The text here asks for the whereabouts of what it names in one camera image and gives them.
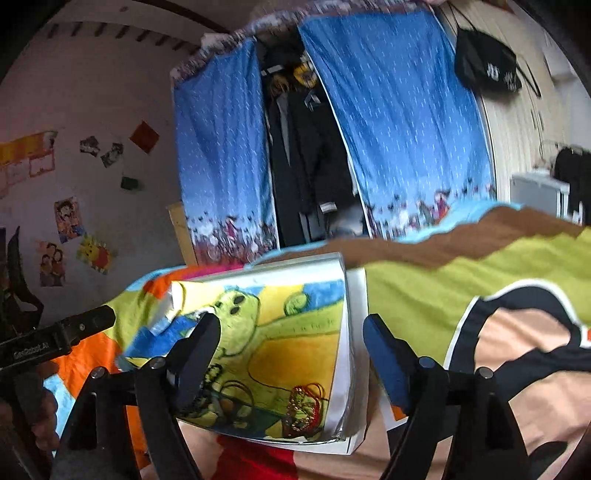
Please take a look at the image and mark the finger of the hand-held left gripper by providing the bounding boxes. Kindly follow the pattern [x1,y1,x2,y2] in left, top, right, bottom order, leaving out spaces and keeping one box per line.
[58,305,116,354]

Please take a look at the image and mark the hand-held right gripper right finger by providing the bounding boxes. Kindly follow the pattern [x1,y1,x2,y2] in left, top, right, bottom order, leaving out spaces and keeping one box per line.
[363,314,529,480]

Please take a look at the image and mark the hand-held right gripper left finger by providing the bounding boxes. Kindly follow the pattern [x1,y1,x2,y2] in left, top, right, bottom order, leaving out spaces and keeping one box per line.
[53,314,221,480]

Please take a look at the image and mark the black bead bracelet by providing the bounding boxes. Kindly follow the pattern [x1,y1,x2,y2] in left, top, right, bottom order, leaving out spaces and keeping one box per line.
[203,364,225,398]

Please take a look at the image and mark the silver metal tray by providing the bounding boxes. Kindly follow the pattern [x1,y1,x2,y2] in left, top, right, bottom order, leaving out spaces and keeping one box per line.
[124,251,370,456]

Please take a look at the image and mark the dark shiny bracelet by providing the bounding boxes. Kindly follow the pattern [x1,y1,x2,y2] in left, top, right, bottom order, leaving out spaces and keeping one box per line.
[215,379,256,418]

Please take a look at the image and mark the red and gold bracelet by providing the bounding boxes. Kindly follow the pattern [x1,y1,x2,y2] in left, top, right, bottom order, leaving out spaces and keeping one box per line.
[285,382,328,439]

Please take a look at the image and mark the person's left hand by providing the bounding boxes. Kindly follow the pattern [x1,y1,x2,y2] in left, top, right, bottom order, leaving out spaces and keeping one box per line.
[0,369,62,455]

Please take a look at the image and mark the black office chair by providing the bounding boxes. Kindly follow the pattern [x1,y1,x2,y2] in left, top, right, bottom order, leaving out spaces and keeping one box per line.
[0,226,44,333]

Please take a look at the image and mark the cartoon family poster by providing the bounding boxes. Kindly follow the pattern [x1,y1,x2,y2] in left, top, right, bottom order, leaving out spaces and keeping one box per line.
[38,240,65,288]

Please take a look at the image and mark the yellow bear poster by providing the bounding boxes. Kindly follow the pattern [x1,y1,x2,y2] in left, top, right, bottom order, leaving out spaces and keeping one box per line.
[76,234,116,275]

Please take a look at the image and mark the colourful striped bed blanket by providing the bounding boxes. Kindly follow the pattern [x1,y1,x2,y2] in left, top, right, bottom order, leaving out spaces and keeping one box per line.
[46,200,591,480]

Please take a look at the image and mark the cartoon drawing paper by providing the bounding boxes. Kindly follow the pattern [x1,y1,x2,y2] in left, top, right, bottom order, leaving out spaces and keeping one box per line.
[126,254,348,444]

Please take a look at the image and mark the anime character poster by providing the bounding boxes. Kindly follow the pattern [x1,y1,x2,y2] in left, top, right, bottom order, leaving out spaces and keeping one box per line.
[54,197,86,244]

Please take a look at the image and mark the red diamond paper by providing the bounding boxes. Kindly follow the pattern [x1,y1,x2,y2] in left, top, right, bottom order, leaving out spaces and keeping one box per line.
[129,121,160,154]

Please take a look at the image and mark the blue dotted curtain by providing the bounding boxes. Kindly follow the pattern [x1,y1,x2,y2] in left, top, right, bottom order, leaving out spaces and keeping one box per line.
[173,39,280,266]
[298,9,497,241]

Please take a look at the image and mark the hanging dark clothes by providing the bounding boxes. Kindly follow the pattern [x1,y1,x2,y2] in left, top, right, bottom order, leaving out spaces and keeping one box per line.
[259,41,370,247]

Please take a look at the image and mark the white storage box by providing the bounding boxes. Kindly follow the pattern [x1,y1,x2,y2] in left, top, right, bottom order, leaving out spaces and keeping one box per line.
[510,172,571,217]

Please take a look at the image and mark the black clothes heap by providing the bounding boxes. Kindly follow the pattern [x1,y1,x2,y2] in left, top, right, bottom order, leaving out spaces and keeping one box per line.
[554,147,591,224]

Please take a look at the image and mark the patterned wardrobe valance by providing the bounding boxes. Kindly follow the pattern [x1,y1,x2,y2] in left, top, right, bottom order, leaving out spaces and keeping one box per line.
[171,0,439,79]

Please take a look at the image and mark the group of wall certificates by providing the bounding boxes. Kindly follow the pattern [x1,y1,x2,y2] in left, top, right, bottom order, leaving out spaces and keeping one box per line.
[0,130,58,199]

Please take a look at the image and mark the black drawstring bag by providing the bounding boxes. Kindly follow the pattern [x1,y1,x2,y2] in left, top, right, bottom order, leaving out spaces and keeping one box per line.
[455,25,525,93]

